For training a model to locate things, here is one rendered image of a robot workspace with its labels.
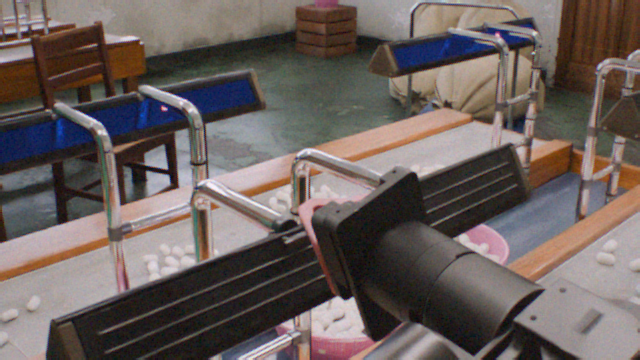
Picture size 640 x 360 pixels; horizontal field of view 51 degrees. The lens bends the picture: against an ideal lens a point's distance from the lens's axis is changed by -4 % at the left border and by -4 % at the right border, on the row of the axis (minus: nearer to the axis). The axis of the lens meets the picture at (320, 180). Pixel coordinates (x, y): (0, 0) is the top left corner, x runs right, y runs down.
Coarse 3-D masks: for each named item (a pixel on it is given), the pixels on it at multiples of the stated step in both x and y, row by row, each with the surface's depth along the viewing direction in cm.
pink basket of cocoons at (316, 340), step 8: (280, 328) 114; (288, 328) 110; (280, 336) 117; (312, 336) 108; (320, 336) 108; (328, 336) 108; (352, 336) 108; (360, 336) 108; (312, 344) 110; (320, 344) 110; (328, 344) 109; (336, 344) 109; (344, 344) 109; (352, 344) 109; (360, 344) 109; (368, 344) 110; (288, 352) 118; (312, 352) 112; (328, 352) 111; (336, 352) 111; (344, 352) 110; (352, 352) 111
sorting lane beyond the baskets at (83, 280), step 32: (480, 128) 215; (384, 160) 189; (416, 160) 189; (448, 160) 189; (320, 192) 169; (352, 192) 169; (224, 224) 152; (96, 256) 138; (128, 256) 138; (160, 256) 138; (192, 256) 139; (0, 288) 126; (32, 288) 126; (64, 288) 127; (96, 288) 127; (0, 320) 116; (32, 320) 116; (0, 352) 108; (32, 352) 108
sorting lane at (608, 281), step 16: (624, 224) 152; (608, 240) 144; (624, 240) 144; (576, 256) 138; (592, 256) 138; (624, 256) 138; (560, 272) 132; (576, 272) 132; (592, 272) 132; (608, 272) 132; (624, 272) 132; (592, 288) 126; (608, 288) 126; (624, 288) 126
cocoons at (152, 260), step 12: (432, 168) 179; (288, 192) 166; (312, 192) 166; (324, 192) 165; (276, 204) 158; (168, 252) 138; (180, 252) 137; (192, 252) 138; (216, 252) 137; (156, 264) 132; (168, 264) 133; (192, 264) 133; (156, 276) 127; (36, 300) 120; (12, 312) 116; (0, 336) 109
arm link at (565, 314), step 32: (576, 288) 32; (544, 320) 31; (576, 320) 30; (608, 320) 30; (384, 352) 34; (416, 352) 33; (448, 352) 33; (512, 352) 32; (576, 352) 29; (608, 352) 28
